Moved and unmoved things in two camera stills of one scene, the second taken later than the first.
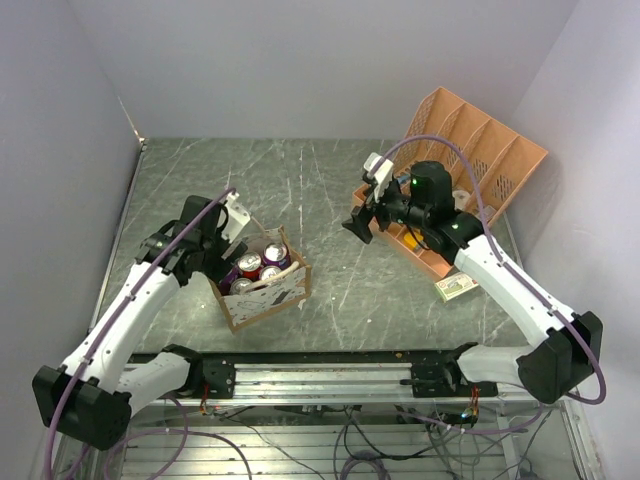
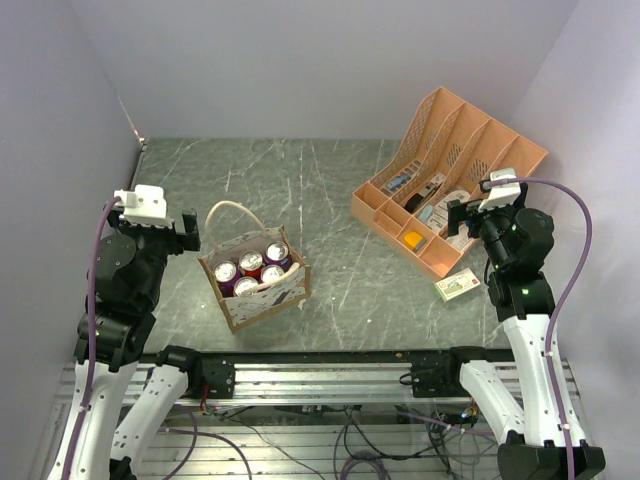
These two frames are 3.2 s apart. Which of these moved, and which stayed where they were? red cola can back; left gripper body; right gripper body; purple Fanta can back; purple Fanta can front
Moved: left gripper body; right gripper body
Stayed: red cola can back; purple Fanta can back; purple Fanta can front
